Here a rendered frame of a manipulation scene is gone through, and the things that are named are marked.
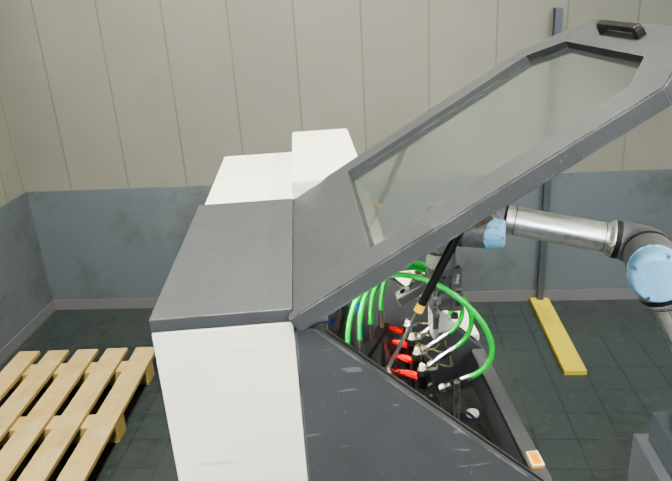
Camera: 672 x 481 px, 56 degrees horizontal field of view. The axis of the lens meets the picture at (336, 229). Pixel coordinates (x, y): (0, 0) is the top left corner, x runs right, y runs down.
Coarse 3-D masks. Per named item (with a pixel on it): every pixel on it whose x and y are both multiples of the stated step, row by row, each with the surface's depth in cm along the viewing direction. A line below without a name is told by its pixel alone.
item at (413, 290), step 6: (426, 276) 162; (414, 282) 163; (420, 282) 161; (402, 288) 164; (408, 288) 162; (414, 288) 160; (420, 288) 160; (396, 294) 163; (402, 294) 161; (408, 294) 160; (414, 294) 160; (420, 294) 161; (402, 300) 161; (408, 300) 161
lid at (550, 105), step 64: (512, 64) 172; (576, 64) 149; (640, 64) 123; (448, 128) 165; (512, 128) 140; (576, 128) 117; (320, 192) 179; (384, 192) 154; (448, 192) 131; (512, 192) 115; (320, 256) 139; (384, 256) 120
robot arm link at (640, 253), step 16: (640, 240) 147; (656, 240) 144; (624, 256) 150; (640, 256) 140; (656, 256) 138; (640, 272) 140; (656, 272) 139; (640, 288) 141; (656, 288) 140; (656, 304) 143
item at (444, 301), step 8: (456, 264) 162; (432, 272) 159; (448, 272) 158; (456, 272) 160; (440, 280) 160; (448, 280) 161; (456, 280) 161; (456, 288) 161; (432, 296) 161; (440, 296) 160; (448, 296) 160; (432, 304) 161; (440, 304) 161; (448, 304) 162; (456, 304) 162
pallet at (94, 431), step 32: (32, 352) 382; (64, 352) 380; (96, 352) 379; (0, 384) 352; (32, 384) 350; (64, 384) 348; (96, 384) 346; (128, 384) 345; (0, 416) 324; (32, 416) 323; (64, 416) 321; (96, 416) 320; (64, 448) 298; (96, 448) 297; (0, 480) 280; (32, 480) 279; (64, 480) 278
